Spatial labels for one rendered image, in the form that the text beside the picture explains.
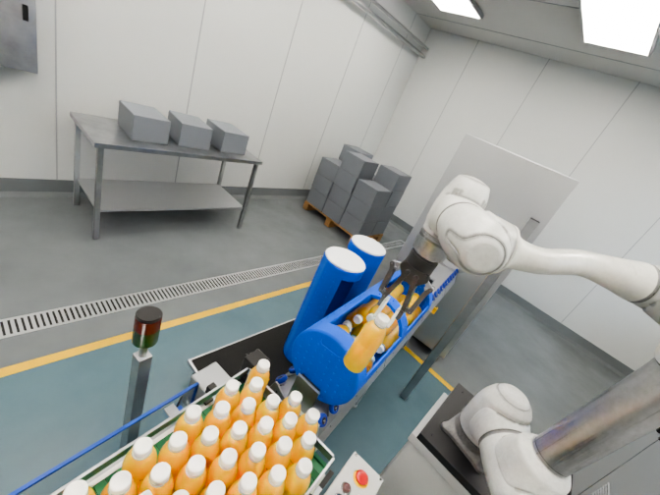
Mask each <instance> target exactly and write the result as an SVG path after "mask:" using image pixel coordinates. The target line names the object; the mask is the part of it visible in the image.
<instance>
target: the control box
mask: <svg viewBox="0 0 660 495"><path fill-rule="evenodd" d="M359 469H362V470H364V471H365V472H366V473H367V475H368V482H367V484H366V485H360V484H359V483H358V482H357V479H356V473H357V471H358V470H359ZM345 482H348V483H350V485H351V491H350V492H349V493H346V492H344V490H343V484H344V483H345ZM382 482H383V479H382V477H381V476H380V475H379V474H378V473H377V472H376V471H375V470H374V469H373V468H372V467H371V466H370V465H369V464H368V463H367V462H366V461H365V460H364V459H363V458H362V457H361V456H360V455H359V454H358V453H357V452H354V453H353V454H352V456H351V457H350V458H349V460H348V461H347V462H346V464H345V465H344V467H343V468H342V469H341V471H340V472H339V474H338V475H337V477H336V478H335V480H334V481H333V482H332V484H331V485H330V487H329V488H328V490H327V491H326V493H325V494H324V495H337V494H342V495H376V493H377V492H378V490H379V488H380V486H381V484H382Z"/></svg>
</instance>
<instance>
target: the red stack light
mask: <svg viewBox="0 0 660 495"><path fill-rule="evenodd" d="M161 322H162V318H161V319H160V320H159V321H158V322H156V323H152V324H144V323H141V322H139V321H137V320H136V316H135V322H134V330H135V331H136V332H137V333H138V334H140V335H144V336H147V335H152V334H155V333H156V332H158V331H159V330H160V327H161Z"/></svg>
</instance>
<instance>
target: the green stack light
mask: <svg viewBox="0 0 660 495"><path fill-rule="evenodd" d="M159 333H160V330H159V331H158V332H156V333H155V334H152V335H147V336H144V335H140V334H138V333H137V332H136V331H135V330H134V329H133V337H132V343H133V345H134V346H135V347H137V348H140V349H147V348H151V347H153V346H154V345H155V344H156V343H157V342H158V338H159Z"/></svg>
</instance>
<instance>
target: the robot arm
mask: <svg viewBox="0 0 660 495"><path fill-rule="evenodd" d="M489 193H490V189H489V187H487V186H486V185H485V184H484V183H482V182H481V181H479V180H478V179H477V178H475V177H472V176H467V175H459V176H457V177H456V178H455V179H453V180H452V181H451V182H450V183H449V184H448V185H447V186H446V187H445V188H444V190H443V191H441V193H440V194H439V195H438V197H437V198H436V200H435V201H434V203H433V205H432V206H431V208H430V210H429V212H428V214H427V217H426V220H425V223H424V225H423V227H422V228H421V229H420V231H419V233H418V235H417V236H416V238H415V240H414V242H413V243H412V246H413V248H412V250H411V252H410V253H409V255H408V256H407V258H406V259H405V260H404V261H402V262H400V261H398V260H397V259H394V260H392V261H391V262H390V268H389V270H388V272H387V274H386V276H385V278H384V280H383V281H382V283H381V285H380V287H379V289H378V291H379V292H380V293H381V294H382V297H381V298H380V300H379V301H378V303H377V304H378V305H379V307H378V309H377V310H376V312H375V313H374V314H373V317H376V316H377V314H378V313H380V312H381V310H382V309H383V307H384V306H385V305H386V303H387V302H388V300H390V298H391V297H389V295H390V294H391V293H392V292H393V291H394V290H395V289H396V288H397V287H398V286H399V285H400V284H401V283H402V282H403V281H405V282H407V283H408V284H409V285H410V287H409V290H408V293H407V295H406V297H405V300H404V302H403V305H401V306H400V307H399V308H397V310H396V312H395V313H394V315H393V316H392V318H391V319H390V321H389V322H388V324H387V325H386V328H389V327H390V326H391V325H392V324H393V322H394V321H395V319H397V320H399V319H401V317H402V316H403V314H404V313H405V312H406V313H407V314H412V313H413V312H414V311H415V309H416V308H417V307H418V306H419V305H420V303H421V302H422V301H423V300H424V298H425V297H426V296H427V295H429V294H431V293H432V292H433V291H434V290H435V287H434V286H432V285H431V284H430V282H429V280H430V275H431V274H432V272H433V271H434V269H435V268H436V267H437V265H438V263H442V262H444V260H445V259H446V258H447V257H448V258H449V260H450V261H451V262H452V263H453V264H454V265H455V266H456V267H458V268H459V269H461V270H462V271H464V272H466V273H468V274H471V275H476V276H485V275H489V274H492V273H499V272H501V271H503V270H504V269H514V270H519V271H522V272H527V273H532V274H540V275H577V276H580V277H583V278H586V279H588V280H590V281H592V282H594V283H596V284H598V285H600V286H602V287H603V288H605V289H607V290H608V291H610V292H612V293H613V294H615V295H617V296H618V297H620V298H621V299H623V300H625V301H628V302H630V303H633V304H635V305H636V306H638V307H640V308H642V310H643V312H645V313H646V314H647V315H648V316H650V317H651V318H652V319H653V320H654V321H655V322H656V323H658V324H659V325H660V266H657V265H653V264H650V263H646V262H641V261H634V260H628V259H623V258H619V257H614V256H609V255H605V254H600V253H596V252H592V251H587V250H582V249H569V248H544V247H538V246H535V245H532V244H530V243H528V242H526V241H525V240H523V239H522V238H521V234H520V230H519V228H518V227H517V226H515V225H513V224H511V223H509V222H507V221H505V220H504V219H502V218H500V217H498V216H497V215H495V214H493V213H492V212H490V211H484V208H485V207H486V205H487V201H488V197H489ZM399 266H400V268H401V276H400V277H399V278H398V279H397V280H396V282H395V283H394V284H393V285H392V286H391V287H390V288H389V289H388V290H386V287H387V286H388V284H389V282H390V280H391V278H392V276H393V275H394V273H395V271H396V269H397V268H399ZM423 284H425V287H424V292H423V293H422V294H421V295H420V296H419V297H418V299H417V300H416V301H415V302H414V304H413V305H412V306H411V307H409V304H410V302H411V300H412V297H413V294H414V291H415V289H416V287H417V286H420V285H423ZM531 421H532V411H531V405H530V403H529V401H528V399H527V397H526V396H525V395H524V393H523V392H522V391H520V390H519V389H518V388H516V387H515V386H513V385H510V384H506V383H502V384H499V383H496V384H492V385H489V386H487V387H485V388H483V389H482V390H481V391H479V392H478V393H477V394H476V395H475V396H474V397H473V398H472V399H471V400H470V402H469V403H468V404H467V406H466V407H464V408H463V409H462V411H461V412H459V413H458V414H457V415H455V416H454V417H452V418H451V419H450V420H448V421H443V422H442V423H441V428H442V430H443V431H444V432H446V433H447V434H448V435H449V436H450V437H451V439H452V440H453V441H454V442H455V443H456V445H457V446H458V447H459V448H460V450H461V451H462V452H463V453H464V455H465V456H466V457H467V458H468V460H469V461H470V462H471V464H472V465H473V467H474V469H475V470H476V472H477V473H479V474H483V473H484V474H485V478H486V481H487V485H488V488H489V491H490V494H491V495H567V494H568V493H569V492H570V491H571V486H572V474H574V473H576V472H577V471H579V470H581V469H583V468H586V467H587V466H589V465H591V464H593V463H595V462H597V461H598V460H600V459H602V458H604V457H606V456H608V455H610V454H611V453H613V452H615V451H617V450H619V449H621V448H622V447H624V446H626V445H628V444H630V443H631V442H632V441H634V440H636V439H638V438H640V437H642V436H644V435H646V434H648V433H650V432H651V431H653V430H655V429H657V428H659V427H660V343H659V345H658V346H657V347H656V349H655V352H654V359H652V360H651V361H649V362H648V363H646V364H645V365H643V366H642V367H640V368H639V369H637V370H636V371H634V372H633V373H631V374H630V375H628V376H627V377H625V378H624V379H622V380H621V381H619V382H618V383H616V384H615V385H613V386H612V387H610V388H609V389H607V390H606V391H604V392H603V393H601V394H600V395H598V396H597V397H595V398H593V399H592V400H590V401H589V402H587V403H586V404H584V405H583V406H581V407H580V408H578V409H577V410H575V411H574V412H572V413H570V414H569V415H567V416H566V417H564V418H563V419H561V420H560V421H558V422H557V423H555V424H554V425H552V426H551V427H549V428H548V429H546V430H545V431H543V432H542V433H540V434H539V435H536V434H533V433H530V423H531Z"/></svg>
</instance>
